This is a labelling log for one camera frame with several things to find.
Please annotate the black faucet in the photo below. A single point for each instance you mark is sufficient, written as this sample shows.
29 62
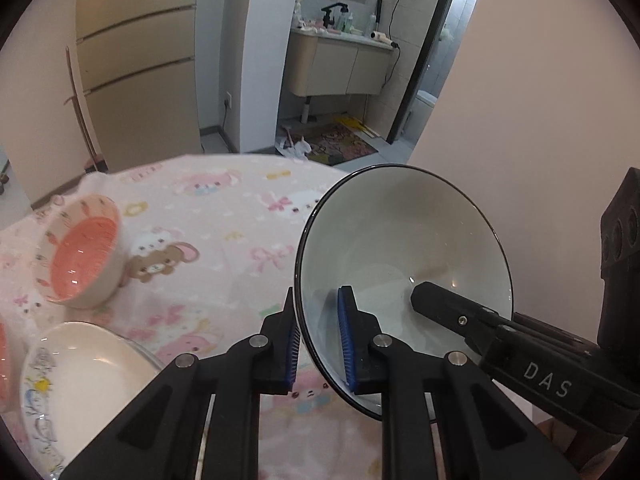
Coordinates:
332 15

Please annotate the patterned bath mat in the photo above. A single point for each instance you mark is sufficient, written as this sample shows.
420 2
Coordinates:
340 147

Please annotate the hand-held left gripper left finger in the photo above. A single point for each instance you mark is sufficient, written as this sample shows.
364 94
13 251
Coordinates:
292 355

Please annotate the cartoon animals white plate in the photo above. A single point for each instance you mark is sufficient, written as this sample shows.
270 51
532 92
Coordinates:
85 375

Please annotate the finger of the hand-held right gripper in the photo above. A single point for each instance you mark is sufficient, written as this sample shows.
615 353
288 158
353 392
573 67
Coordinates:
550 329
445 310

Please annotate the person's right hand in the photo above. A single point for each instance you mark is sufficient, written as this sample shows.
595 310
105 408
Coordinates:
555 440

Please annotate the beige bathroom vanity cabinet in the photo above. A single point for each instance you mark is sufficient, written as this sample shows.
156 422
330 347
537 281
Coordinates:
340 67

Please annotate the low white wall socket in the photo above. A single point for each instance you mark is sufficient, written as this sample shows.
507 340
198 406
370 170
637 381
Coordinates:
228 101

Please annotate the beige refrigerator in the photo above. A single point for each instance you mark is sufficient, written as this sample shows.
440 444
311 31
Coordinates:
135 35

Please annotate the white toilet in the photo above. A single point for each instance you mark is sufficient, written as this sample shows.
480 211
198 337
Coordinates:
425 110

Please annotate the white hair dryer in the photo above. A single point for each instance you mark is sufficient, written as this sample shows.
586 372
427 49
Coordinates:
382 37

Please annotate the pink cartoon printed tablecloth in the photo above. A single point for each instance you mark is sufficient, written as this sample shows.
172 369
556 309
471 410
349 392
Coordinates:
225 240

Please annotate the white plush toy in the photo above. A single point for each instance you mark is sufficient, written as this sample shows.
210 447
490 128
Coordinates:
302 2

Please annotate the ribbed white bowl black rim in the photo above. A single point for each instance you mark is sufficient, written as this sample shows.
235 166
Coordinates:
400 230

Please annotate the crumpled white paper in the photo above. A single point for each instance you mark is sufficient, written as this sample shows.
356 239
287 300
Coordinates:
295 147

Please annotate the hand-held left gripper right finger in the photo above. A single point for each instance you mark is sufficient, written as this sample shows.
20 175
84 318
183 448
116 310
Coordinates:
345 340

